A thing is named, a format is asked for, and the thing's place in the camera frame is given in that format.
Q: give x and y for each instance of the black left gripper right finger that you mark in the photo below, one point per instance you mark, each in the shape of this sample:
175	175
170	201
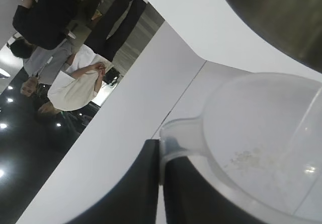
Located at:
191	198

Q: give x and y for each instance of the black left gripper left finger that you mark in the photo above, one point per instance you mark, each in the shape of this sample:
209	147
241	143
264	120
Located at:
130	196

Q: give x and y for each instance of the white rice grains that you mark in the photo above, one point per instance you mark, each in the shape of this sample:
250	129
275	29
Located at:
241	156

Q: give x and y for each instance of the clear plastic measuring cup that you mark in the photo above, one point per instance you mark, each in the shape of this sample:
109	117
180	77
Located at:
251	108

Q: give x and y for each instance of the stainless steel mixing bowl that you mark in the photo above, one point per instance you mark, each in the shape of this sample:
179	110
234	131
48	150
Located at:
276	20

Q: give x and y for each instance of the person in white shirt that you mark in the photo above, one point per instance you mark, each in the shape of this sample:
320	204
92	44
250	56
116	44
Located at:
73	93

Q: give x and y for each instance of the person in grey shirt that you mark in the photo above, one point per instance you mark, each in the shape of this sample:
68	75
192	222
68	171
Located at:
47	65

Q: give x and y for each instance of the person in black clothes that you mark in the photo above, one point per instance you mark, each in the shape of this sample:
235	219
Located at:
45	20

